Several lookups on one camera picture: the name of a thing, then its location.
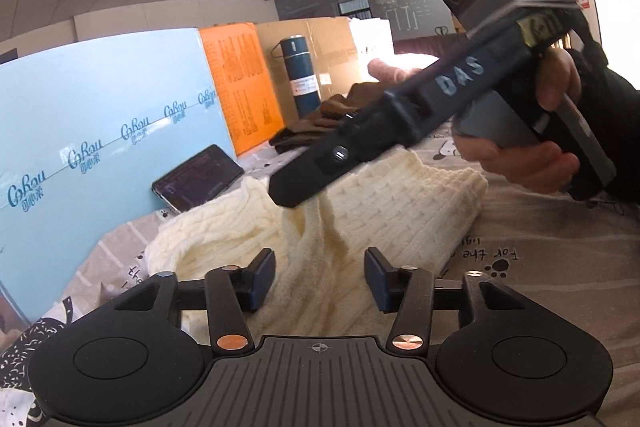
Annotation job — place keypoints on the dark blue vacuum bottle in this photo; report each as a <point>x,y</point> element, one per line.
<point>302,72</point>

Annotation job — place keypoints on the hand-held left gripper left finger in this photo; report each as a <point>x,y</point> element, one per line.
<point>262,279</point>

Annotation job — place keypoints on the black tablet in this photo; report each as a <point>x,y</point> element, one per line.
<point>200,177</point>

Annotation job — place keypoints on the person's right forearm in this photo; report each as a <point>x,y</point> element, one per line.
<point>615,117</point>

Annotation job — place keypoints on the printed grey bed sheet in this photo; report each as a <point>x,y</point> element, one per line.
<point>550,257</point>

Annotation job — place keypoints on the person's right hand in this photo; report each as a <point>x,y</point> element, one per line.
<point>525,164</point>

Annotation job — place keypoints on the brown leather garment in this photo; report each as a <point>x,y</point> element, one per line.
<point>305,132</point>

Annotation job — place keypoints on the light blue printed box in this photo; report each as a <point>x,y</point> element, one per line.
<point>100,107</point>

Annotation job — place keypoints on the orange printed box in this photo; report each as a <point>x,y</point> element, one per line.
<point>235,82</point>

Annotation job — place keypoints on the cream knit sweater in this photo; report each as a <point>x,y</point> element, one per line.
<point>400,207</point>

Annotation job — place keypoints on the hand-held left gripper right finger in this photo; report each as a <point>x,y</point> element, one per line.
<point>377,279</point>

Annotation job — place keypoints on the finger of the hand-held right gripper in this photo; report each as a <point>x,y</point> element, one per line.
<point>310,177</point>

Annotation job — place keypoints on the large brown cardboard box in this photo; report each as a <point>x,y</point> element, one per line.
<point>330,42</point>

